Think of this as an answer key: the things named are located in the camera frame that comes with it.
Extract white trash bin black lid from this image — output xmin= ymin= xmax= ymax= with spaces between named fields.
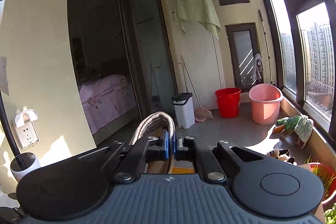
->
xmin=172 ymin=93 xmax=195 ymax=129

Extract bed with pink sheet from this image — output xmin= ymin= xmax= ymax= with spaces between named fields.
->
xmin=79 ymin=75 xmax=137 ymax=134

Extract red plastic bucket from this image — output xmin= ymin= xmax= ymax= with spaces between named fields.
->
xmin=215 ymin=88 xmax=241 ymax=119

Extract mop pole by window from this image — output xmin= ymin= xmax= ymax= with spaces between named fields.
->
xmin=258 ymin=9 xmax=274 ymax=84

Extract striped knit sweater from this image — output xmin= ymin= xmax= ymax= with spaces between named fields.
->
xmin=129 ymin=111 xmax=175 ymax=174

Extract red pot with grass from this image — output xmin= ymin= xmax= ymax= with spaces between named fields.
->
xmin=306 ymin=161 xmax=335 ymax=210

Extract white cylindrical lamp base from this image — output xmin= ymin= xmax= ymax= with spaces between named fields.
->
xmin=10 ymin=152 xmax=41 ymax=182

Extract green hanging towel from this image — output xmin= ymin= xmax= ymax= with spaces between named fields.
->
xmin=175 ymin=0 xmax=222 ymax=38

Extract broom with pink dustpan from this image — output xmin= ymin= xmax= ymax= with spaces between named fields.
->
xmin=181 ymin=56 xmax=213 ymax=123

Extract white green knitted slipper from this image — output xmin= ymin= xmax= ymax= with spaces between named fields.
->
xmin=294 ymin=115 xmax=314 ymax=149

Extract white wall socket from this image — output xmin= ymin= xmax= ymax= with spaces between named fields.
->
xmin=14 ymin=109 xmax=39 ymax=149

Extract leafy green potted plant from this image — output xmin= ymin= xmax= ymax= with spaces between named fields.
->
xmin=324 ymin=203 xmax=336 ymax=224

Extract grey cloth on window handle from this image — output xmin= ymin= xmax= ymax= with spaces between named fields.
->
xmin=252 ymin=53 xmax=263 ymax=81

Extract pink plastic basin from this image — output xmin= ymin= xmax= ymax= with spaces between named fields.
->
xmin=248 ymin=84 xmax=283 ymax=125

